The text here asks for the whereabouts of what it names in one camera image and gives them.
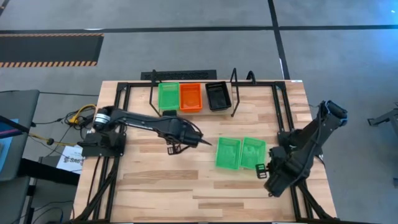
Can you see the wooden shelf with black frame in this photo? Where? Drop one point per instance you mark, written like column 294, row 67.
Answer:
column 217, row 113

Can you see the black furniture beam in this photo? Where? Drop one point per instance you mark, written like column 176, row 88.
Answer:
column 46, row 172

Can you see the black plastic slotted basket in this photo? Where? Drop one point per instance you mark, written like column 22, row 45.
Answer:
column 217, row 99

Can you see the black metal stand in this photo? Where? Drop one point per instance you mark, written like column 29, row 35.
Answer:
column 385, row 117

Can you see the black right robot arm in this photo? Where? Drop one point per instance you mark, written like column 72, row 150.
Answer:
column 311, row 143

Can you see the black slanted bar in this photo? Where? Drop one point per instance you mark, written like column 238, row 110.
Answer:
column 15, row 124

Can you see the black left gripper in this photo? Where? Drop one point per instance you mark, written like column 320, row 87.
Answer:
column 183, row 133

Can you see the blue flat item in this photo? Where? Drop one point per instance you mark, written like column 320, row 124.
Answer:
column 6, row 146

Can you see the orange plastic slotted basket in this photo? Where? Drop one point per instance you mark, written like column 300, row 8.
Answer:
column 191, row 99

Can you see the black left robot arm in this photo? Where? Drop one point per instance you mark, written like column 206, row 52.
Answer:
column 140, row 119

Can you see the black aluminium table frame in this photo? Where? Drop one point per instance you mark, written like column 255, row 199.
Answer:
column 122, row 86

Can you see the black perforated floor strip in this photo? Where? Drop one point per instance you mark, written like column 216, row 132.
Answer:
column 186, row 75

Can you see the green plastic slotted basket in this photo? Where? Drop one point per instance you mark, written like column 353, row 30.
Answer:
column 228, row 154
column 168, row 98
column 252, row 152

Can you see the black hazard-striped floor mat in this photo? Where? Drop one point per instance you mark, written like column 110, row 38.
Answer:
column 49, row 49

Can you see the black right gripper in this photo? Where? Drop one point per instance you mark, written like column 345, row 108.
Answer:
column 278, row 175

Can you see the white printed paper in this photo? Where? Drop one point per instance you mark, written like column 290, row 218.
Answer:
column 70, row 161

